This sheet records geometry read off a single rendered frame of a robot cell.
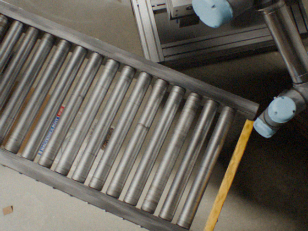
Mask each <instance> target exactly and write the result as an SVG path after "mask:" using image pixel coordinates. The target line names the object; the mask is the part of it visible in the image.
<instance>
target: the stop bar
mask: <svg viewBox="0 0 308 231"><path fill-rule="evenodd" d="M254 122H255V121H254V120H252V119H249V118H248V119H246V122H245V125H244V127H243V130H242V133H241V135H240V137H239V140H238V143H237V145H236V148H235V151H234V153H233V156H232V158H231V161H230V164H229V166H228V168H227V170H226V173H225V176H224V179H223V181H222V184H221V186H220V189H219V191H218V194H217V196H216V199H215V202H214V205H213V207H212V210H211V212H210V214H209V216H208V219H207V222H206V224H205V227H204V229H203V231H214V228H215V225H216V223H217V222H218V217H219V215H220V212H221V209H222V207H223V204H224V202H225V199H226V196H227V193H228V191H229V189H230V187H231V184H232V182H233V179H234V176H235V173H236V171H237V168H238V166H239V163H240V160H241V157H242V155H243V152H244V149H245V147H246V145H247V142H248V141H249V139H250V135H251V132H252V130H253V127H254V126H253V124H254Z"/></svg>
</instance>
